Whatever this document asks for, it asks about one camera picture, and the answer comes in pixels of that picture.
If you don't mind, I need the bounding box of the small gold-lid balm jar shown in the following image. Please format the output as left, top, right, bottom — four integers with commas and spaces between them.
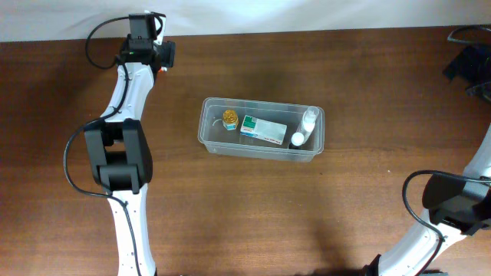
222, 110, 239, 130

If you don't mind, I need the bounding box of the white green medicine box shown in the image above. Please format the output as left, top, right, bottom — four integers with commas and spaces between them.
240, 115, 287, 145

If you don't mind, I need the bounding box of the white calamine lotion bottle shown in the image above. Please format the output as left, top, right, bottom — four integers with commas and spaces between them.
296, 107, 320, 143

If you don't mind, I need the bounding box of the black tube white cap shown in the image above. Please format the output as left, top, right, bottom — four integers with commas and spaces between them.
288, 132, 305, 150

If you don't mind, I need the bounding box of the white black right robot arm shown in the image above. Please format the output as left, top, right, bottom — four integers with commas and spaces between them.
361, 134, 490, 276

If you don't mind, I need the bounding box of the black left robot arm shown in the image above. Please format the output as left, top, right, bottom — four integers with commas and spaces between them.
83, 11, 176, 276

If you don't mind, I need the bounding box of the clear plastic container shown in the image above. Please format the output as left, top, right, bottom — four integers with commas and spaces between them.
198, 97, 325, 163

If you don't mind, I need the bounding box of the black left camera cable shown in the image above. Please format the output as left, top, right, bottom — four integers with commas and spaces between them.
63, 11, 166, 276

